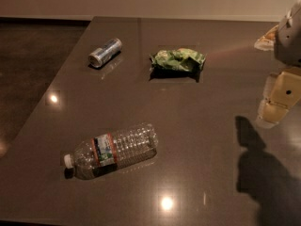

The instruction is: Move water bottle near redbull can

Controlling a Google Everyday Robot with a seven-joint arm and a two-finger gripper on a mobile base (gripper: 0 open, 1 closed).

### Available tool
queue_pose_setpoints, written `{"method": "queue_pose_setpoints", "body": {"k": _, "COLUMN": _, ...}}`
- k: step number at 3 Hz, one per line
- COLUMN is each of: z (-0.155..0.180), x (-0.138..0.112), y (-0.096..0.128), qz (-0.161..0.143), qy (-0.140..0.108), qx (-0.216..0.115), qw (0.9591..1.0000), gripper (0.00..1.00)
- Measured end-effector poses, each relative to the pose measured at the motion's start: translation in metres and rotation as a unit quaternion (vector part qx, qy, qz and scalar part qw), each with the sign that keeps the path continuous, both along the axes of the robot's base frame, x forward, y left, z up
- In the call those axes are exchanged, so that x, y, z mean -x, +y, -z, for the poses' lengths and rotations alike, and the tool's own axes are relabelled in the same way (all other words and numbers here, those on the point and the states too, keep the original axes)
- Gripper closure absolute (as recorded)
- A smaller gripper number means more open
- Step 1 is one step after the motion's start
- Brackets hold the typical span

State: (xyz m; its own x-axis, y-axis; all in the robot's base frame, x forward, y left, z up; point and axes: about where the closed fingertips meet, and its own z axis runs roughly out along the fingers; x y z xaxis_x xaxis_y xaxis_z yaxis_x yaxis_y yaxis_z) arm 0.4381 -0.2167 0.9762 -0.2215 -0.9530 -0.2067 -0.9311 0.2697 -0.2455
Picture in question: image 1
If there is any clear plastic water bottle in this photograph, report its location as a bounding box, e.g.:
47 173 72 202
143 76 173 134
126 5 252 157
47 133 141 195
64 122 158 180

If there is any crumpled green chip bag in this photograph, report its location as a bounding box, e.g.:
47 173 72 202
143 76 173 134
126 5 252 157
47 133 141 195
150 48 206 73

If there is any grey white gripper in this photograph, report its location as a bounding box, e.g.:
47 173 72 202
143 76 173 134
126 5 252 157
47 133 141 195
254 0 301 129

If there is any silver blue redbull can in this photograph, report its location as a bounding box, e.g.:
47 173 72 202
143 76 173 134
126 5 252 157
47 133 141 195
88 38 122 68

